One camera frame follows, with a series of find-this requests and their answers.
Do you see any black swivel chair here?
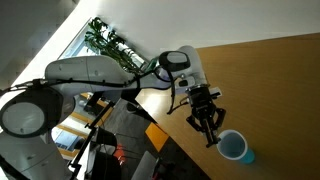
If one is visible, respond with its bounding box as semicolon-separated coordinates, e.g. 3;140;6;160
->
84;126;123;180

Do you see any dark pen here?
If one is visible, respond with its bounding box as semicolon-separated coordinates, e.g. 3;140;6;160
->
204;131;217;149

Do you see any small orange red object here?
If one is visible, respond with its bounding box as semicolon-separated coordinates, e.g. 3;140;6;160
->
113;143;128;166

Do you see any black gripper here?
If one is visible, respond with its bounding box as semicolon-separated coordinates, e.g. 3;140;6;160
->
184;83;228;149

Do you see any black tripod stand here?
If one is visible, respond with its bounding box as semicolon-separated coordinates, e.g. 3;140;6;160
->
68;91;116;180

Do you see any green potted plant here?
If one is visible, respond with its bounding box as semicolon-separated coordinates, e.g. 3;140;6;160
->
83;16;148;76

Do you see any grey chair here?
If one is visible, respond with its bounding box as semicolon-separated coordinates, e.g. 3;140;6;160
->
131;150;159;180

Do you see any blue paper cup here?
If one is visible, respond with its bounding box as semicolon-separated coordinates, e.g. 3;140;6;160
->
216;129;256;165

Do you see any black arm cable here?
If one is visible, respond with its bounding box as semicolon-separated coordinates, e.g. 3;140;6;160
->
0;68;191;116

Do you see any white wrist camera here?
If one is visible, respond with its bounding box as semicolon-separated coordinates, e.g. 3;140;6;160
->
208;86;224;99

